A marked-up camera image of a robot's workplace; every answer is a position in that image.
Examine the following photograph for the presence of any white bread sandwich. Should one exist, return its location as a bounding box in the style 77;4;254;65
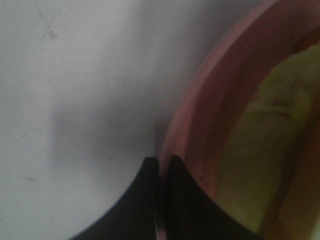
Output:
216;44;320;234

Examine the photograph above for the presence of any pink round plate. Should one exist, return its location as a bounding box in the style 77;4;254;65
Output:
156;0;320;240

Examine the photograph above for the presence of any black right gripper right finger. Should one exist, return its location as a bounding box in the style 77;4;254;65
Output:
163;155;261;240

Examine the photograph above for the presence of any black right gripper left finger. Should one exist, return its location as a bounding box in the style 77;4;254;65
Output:
73;157;159;240

